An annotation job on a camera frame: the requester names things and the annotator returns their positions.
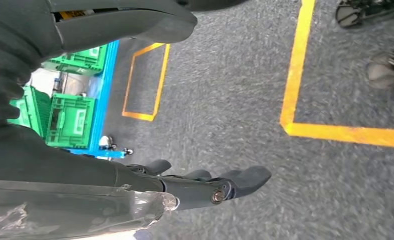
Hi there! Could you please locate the blue metal shelf rack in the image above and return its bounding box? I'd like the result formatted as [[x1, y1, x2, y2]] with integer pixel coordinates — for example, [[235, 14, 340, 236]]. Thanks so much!
[[64, 39, 135, 161]]

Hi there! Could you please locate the robot dark hip cover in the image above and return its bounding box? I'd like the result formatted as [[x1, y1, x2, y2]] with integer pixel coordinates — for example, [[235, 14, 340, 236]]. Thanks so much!
[[176, 0, 249, 13]]

